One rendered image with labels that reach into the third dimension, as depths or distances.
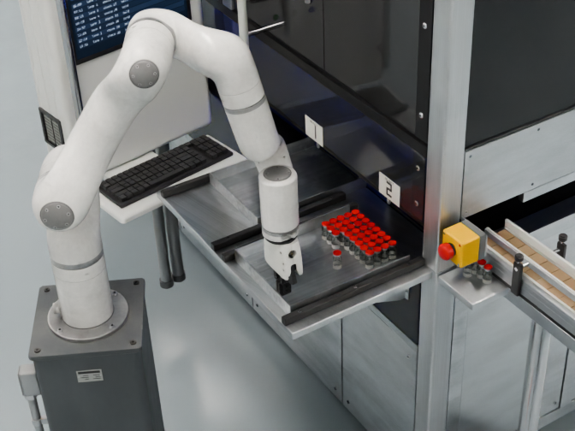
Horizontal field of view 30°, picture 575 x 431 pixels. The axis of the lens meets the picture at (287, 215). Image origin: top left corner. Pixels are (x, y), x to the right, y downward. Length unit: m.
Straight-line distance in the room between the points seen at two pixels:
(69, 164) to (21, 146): 2.73
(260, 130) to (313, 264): 0.53
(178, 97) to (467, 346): 1.13
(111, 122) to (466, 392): 1.30
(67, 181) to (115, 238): 2.04
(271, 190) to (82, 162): 0.40
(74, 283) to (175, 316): 1.45
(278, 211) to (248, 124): 0.23
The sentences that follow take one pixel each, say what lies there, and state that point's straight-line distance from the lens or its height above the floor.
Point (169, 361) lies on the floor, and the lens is 3.70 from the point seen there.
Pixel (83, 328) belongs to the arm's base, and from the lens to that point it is 2.54.
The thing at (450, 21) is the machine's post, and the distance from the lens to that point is 2.26.
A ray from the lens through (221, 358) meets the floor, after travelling 3.69.
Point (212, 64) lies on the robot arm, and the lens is 2.14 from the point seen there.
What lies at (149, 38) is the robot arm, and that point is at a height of 1.59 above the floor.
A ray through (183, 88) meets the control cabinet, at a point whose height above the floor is 0.97.
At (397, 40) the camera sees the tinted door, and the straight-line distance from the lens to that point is 2.45.
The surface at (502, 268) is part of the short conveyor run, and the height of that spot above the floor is 0.92.
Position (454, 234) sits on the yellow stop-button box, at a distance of 2.49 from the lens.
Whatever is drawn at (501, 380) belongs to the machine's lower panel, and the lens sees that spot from 3.07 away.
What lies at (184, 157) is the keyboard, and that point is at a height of 0.83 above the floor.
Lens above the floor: 2.51
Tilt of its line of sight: 36 degrees down
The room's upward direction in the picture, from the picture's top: 3 degrees counter-clockwise
